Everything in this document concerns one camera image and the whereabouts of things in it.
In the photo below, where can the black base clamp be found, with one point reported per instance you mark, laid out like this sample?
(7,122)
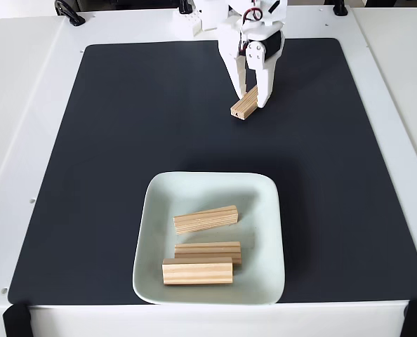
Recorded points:
(185,6)

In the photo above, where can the smooth wooden block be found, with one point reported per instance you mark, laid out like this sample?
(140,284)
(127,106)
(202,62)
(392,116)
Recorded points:
(198,271)

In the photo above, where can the black table mat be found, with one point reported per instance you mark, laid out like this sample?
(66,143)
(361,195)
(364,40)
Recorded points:
(89,210)

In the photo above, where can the pale green square plate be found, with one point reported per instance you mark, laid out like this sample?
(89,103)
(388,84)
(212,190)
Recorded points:
(208,189)

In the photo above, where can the grooved wooden block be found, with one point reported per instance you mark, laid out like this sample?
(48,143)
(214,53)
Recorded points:
(208,248)
(244,105)
(206,219)

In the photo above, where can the black table clamp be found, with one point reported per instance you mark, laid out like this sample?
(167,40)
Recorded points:
(69,14)
(340,8)

